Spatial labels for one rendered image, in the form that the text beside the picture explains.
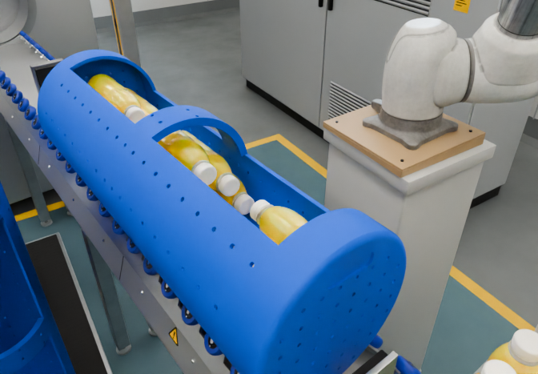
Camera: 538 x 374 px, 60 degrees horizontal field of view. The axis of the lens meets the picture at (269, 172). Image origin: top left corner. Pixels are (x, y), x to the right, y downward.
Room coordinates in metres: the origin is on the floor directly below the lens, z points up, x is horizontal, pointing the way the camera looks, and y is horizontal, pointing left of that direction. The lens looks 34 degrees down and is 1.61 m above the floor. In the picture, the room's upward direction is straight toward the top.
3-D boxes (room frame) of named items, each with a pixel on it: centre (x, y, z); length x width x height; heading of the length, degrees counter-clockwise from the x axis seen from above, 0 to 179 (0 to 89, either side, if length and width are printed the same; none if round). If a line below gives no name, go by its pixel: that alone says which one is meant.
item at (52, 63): (1.41, 0.70, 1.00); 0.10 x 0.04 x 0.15; 128
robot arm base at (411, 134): (1.11, -0.36, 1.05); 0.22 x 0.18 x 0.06; 35
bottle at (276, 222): (0.56, -0.05, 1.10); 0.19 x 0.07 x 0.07; 38
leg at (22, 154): (1.92, 1.19, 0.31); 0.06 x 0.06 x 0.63; 38
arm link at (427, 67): (1.09, -0.38, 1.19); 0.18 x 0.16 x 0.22; 87
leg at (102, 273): (1.15, 0.58, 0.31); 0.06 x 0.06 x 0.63; 38
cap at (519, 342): (0.38, -0.34, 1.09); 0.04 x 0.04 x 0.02
